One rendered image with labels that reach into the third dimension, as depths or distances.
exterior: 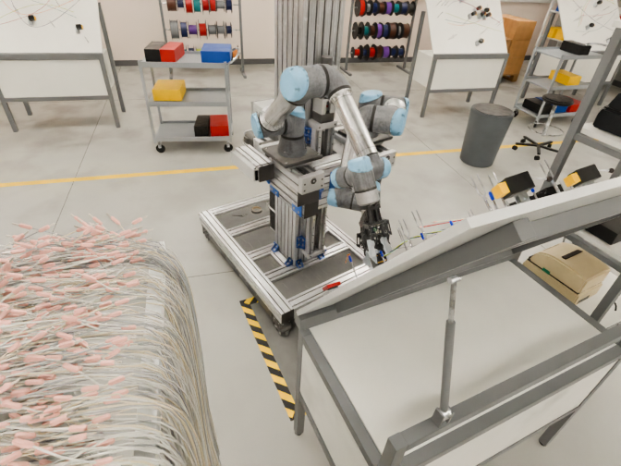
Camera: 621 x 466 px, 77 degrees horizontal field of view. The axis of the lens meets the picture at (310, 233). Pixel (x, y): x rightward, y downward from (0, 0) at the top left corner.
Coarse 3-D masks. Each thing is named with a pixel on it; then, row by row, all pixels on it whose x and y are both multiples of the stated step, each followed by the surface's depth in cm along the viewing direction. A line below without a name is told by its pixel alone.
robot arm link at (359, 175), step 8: (352, 160) 126; (360, 160) 124; (368, 160) 126; (352, 168) 126; (360, 168) 125; (368, 168) 125; (352, 176) 127; (360, 176) 125; (368, 176) 125; (352, 184) 130; (360, 184) 126; (368, 184) 126; (360, 192) 127
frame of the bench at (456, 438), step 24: (552, 288) 180; (576, 312) 169; (312, 336) 152; (312, 360) 146; (600, 360) 149; (336, 384) 136; (552, 384) 140; (600, 384) 168; (504, 408) 132; (528, 408) 135; (576, 408) 177; (360, 432) 123; (456, 432) 124; (480, 432) 125; (552, 432) 194; (408, 456) 118; (432, 456) 118
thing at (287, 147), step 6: (282, 138) 191; (288, 138) 188; (294, 138) 188; (300, 138) 190; (282, 144) 191; (288, 144) 190; (294, 144) 190; (300, 144) 191; (282, 150) 192; (288, 150) 192; (294, 150) 190; (300, 150) 192; (306, 150) 195; (288, 156) 192; (294, 156) 192; (300, 156) 193
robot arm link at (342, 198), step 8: (368, 104) 172; (360, 112) 170; (368, 112) 169; (368, 120) 169; (368, 128) 172; (344, 152) 170; (352, 152) 168; (344, 160) 168; (328, 192) 166; (336, 192) 165; (344, 192) 164; (352, 192) 165; (328, 200) 165; (336, 200) 164; (344, 200) 164; (352, 200) 163
